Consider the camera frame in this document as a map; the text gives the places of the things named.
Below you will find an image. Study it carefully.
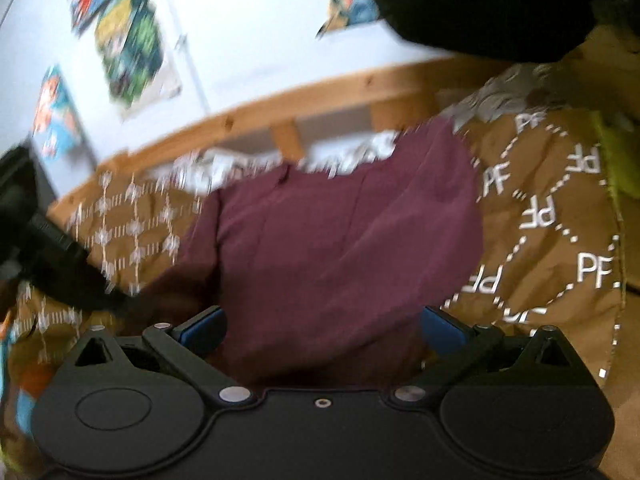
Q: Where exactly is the yellow-green cloth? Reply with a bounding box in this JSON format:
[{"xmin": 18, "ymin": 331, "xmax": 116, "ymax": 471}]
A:
[{"xmin": 589, "ymin": 109, "xmax": 640, "ymax": 213}]

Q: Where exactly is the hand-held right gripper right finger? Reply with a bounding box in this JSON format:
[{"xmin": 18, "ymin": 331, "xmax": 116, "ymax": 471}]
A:
[{"xmin": 392, "ymin": 305, "xmax": 586, "ymax": 406}]

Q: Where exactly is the colourful wall poster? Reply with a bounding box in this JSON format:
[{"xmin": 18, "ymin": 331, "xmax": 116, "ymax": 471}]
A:
[
  {"xmin": 31, "ymin": 64, "xmax": 85, "ymax": 162},
  {"xmin": 314, "ymin": 0, "xmax": 388, "ymax": 40}
]

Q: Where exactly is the wooden bed frame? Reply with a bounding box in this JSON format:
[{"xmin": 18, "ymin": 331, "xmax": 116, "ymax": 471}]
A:
[{"xmin": 49, "ymin": 55, "xmax": 506, "ymax": 213}]

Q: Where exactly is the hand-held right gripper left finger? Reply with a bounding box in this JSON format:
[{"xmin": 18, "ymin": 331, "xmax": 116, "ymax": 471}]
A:
[{"xmin": 62, "ymin": 305, "xmax": 253, "ymax": 406}]

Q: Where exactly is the white floral pillow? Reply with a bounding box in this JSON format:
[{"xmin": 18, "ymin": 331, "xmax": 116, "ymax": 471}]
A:
[{"xmin": 172, "ymin": 130, "xmax": 403, "ymax": 197}]

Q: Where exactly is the black jacket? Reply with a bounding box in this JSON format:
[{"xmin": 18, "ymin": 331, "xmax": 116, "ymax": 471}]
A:
[{"xmin": 360, "ymin": 0, "xmax": 640, "ymax": 67}]

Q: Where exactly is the brown printed blanket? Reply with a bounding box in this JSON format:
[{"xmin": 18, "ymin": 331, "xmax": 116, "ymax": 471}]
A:
[{"xmin": 0, "ymin": 80, "xmax": 632, "ymax": 480}]

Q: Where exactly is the maroon sweater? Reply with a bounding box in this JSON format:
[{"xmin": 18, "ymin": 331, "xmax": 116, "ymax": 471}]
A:
[{"xmin": 135, "ymin": 117, "xmax": 485, "ymax": 391}]

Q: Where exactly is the grey paisley cloth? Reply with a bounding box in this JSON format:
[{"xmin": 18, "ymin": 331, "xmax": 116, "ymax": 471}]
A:
[{"xmin": 439, "ymin": 64, "xmax": 568, "ymax": 132}]

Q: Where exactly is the green wall poster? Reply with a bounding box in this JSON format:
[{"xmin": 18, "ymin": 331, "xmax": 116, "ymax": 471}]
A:
[{"xmin": 94, "ymin": 0, "xmax": 167, "ymax": 109}]

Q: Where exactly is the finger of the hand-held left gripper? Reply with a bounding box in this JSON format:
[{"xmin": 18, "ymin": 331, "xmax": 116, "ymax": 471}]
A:
[{"xmin": 29, "ymin": 214, "xmax": 128, "ymax": 316}]

